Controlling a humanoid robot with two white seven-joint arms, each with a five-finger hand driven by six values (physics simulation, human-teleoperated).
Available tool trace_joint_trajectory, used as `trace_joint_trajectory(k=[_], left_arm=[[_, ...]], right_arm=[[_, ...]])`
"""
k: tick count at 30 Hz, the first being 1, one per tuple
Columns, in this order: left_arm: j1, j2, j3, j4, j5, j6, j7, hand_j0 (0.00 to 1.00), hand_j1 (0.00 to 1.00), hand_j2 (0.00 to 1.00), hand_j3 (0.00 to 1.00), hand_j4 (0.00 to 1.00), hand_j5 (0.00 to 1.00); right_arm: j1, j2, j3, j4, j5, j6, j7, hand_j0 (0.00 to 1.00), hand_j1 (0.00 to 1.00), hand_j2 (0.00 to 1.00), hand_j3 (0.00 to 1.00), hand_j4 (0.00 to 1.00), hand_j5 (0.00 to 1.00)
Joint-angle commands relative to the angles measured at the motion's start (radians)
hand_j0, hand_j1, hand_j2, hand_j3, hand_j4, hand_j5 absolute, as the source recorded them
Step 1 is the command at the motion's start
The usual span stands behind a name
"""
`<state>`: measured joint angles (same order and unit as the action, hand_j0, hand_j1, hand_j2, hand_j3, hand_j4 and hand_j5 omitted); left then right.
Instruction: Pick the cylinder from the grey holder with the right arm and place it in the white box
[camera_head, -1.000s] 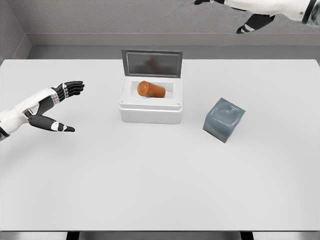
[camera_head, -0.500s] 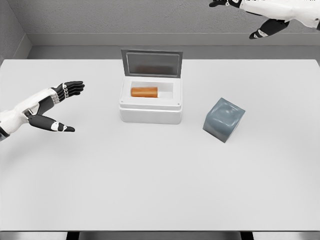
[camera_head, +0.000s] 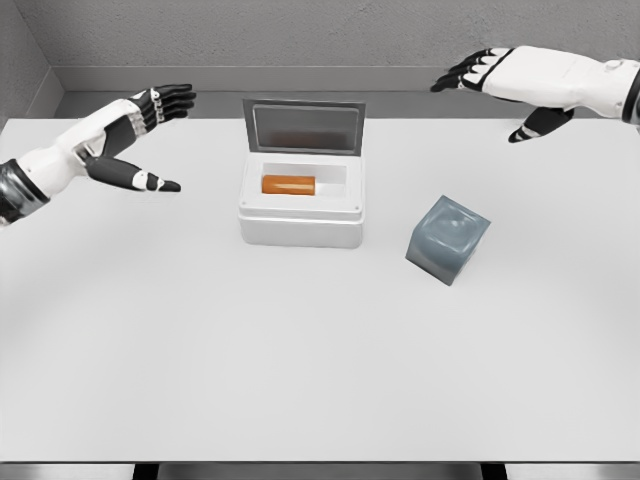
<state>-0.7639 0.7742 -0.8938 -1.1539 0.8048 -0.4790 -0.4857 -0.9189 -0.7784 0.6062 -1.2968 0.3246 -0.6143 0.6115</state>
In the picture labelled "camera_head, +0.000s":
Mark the orange cylinder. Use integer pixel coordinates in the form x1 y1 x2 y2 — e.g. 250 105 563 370
261 173 317 197

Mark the grey-blue cube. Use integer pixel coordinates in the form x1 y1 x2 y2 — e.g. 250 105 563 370
404 194 492 288

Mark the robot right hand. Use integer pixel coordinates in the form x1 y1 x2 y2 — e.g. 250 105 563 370
430 46 584 145

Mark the white box body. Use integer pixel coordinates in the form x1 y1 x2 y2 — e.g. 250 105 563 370
237 151 365 249

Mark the grey hinged box lid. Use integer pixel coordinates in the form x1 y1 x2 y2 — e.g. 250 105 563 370
242 97 367 158

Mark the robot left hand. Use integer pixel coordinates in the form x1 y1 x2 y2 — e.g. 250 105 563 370
63 83 197 194

